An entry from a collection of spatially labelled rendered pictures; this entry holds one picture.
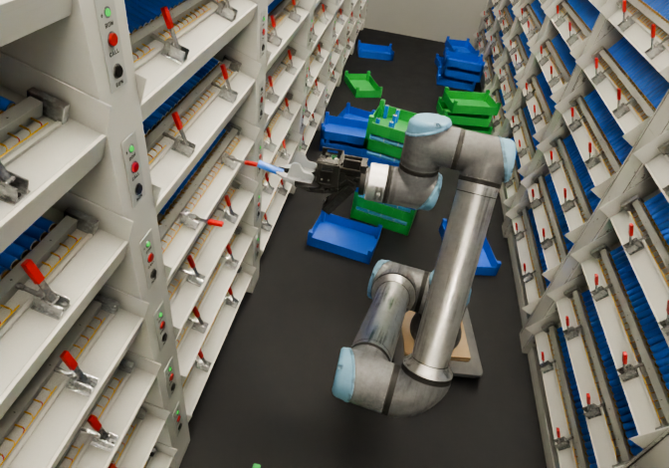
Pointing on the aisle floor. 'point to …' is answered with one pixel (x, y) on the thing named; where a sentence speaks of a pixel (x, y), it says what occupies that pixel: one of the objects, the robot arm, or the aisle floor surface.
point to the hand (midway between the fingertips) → (283, 173)
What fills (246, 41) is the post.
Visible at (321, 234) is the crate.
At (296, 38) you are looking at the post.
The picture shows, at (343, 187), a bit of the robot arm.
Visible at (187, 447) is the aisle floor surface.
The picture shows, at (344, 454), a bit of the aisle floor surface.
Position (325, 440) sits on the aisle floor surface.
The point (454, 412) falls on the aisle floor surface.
